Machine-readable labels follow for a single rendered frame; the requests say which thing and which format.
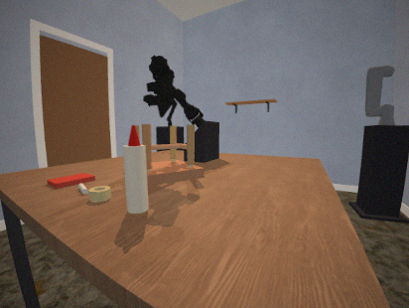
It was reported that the red rectangular block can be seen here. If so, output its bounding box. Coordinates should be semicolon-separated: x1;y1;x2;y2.
47;173;95;189

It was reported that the white glue bottle with red cap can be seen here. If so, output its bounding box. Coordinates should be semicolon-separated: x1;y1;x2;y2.
123;125;149;214

